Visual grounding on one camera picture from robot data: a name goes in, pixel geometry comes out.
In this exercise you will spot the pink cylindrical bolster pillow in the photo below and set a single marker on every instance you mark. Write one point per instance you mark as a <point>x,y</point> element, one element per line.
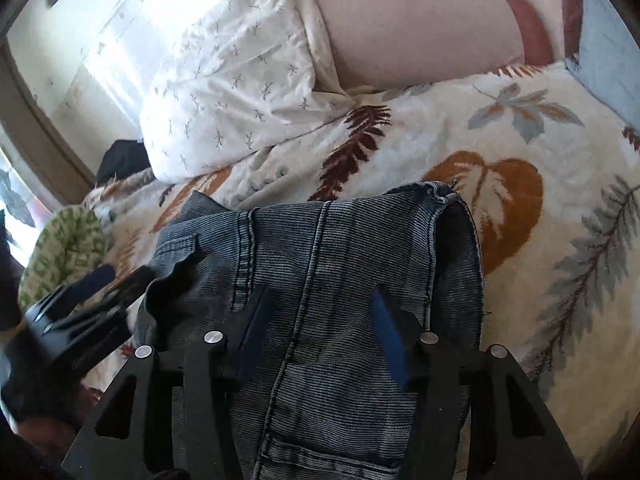
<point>387,44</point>

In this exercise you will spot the leaf print bed blanket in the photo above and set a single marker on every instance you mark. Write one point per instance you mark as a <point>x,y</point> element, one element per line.
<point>551,177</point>

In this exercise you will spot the green white rolled quilt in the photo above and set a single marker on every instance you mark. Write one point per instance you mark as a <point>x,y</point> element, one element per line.
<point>71,245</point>

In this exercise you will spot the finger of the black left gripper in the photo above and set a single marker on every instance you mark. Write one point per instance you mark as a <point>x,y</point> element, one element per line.
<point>65,298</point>
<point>119,295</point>

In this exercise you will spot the grey denim pants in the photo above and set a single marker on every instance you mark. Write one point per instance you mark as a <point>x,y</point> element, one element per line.
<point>321,404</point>

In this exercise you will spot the white patterned pillow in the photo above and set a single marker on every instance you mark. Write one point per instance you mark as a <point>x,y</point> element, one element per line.
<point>249,75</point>

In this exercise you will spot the black garment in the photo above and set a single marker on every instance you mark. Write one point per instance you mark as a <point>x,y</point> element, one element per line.
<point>123,159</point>

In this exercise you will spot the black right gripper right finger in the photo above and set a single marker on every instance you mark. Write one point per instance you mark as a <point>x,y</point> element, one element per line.
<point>513,434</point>

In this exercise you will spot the brown wooden window frame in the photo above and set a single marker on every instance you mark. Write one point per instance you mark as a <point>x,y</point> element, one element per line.
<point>36,139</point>

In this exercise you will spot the pink padded headboard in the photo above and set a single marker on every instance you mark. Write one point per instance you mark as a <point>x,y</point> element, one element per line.
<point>572,11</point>

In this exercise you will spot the light blue grey cushion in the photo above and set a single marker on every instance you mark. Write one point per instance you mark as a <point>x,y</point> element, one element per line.
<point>608,60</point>

